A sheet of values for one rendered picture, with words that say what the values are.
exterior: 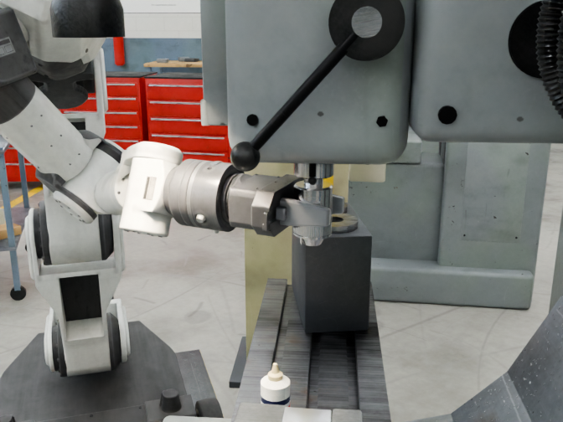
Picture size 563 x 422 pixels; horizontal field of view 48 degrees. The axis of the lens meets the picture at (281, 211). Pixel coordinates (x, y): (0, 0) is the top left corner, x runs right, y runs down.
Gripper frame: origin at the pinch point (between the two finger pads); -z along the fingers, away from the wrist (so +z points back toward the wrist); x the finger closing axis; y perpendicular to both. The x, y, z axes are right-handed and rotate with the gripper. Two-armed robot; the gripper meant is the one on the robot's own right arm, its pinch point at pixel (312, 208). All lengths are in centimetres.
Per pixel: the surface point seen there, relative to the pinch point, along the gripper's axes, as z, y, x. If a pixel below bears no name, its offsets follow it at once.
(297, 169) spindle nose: 1.3, -5.1, -2.0
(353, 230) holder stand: 5.3, 14.7, 35.9
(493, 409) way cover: -22.5, 33.4, 18.1
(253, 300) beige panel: 82, 93, 154
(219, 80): 9.6, -15.2, -5.2
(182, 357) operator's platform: 76, 85, 88
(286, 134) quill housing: -0.6, -10.7, -10.3
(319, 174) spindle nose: -1.4, -4.8, -1.9
